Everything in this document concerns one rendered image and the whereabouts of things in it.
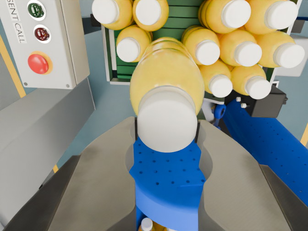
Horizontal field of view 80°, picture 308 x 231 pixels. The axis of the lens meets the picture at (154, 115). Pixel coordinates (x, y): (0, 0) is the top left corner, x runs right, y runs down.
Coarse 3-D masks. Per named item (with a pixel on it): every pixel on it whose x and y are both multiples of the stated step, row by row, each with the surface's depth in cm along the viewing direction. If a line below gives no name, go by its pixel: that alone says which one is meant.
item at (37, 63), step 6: (36, 54) 32; (30, 60) 33; (36, 60) 33; (42, 60) 33; (30, 66) 33; (36, 66) 33; (42, 66) 33; (48, 66) 34; (36, 72) 34; (42, 72) 34
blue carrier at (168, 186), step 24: (144, 144) 47; (192, 144) 48; (144, 168) 40; (168, 168) 40; (192, 168) 40; (144, 192) 35; (168, 192) 35; (192, 192) 35; (144, 216) 71; (168, 216) 34; (192, 216) 32
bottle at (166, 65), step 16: (160, 48) 18; (176, 48) 19; (144, 64) 15; (160, 64) 14; (176, 64) 14; (192, 64) 15; (144, 80) 14; (160, 80) 13; (176, 80) 13; (192, 80) 14; (144, 96) 13; (192, 96) 14
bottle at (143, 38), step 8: (136, 24) 43; (120, 32) 37; (128, 32) 35; (136, 32) 35; (144, 32) 37; (120, 40) 35; (136, 40) 34; (144, 40) 36; (152, 40) 47; (144, 48) 36
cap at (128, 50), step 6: (120, 42) 32; (126, 42) 32; (132, 42) 32; (120, 48) 32; (126, 48) 32; (132, 48) 32; (138, 48) 33; (120, 54) 33; (126, 54) 33; (132, 54) 33; (126, 60) 33; (132, 60) 33
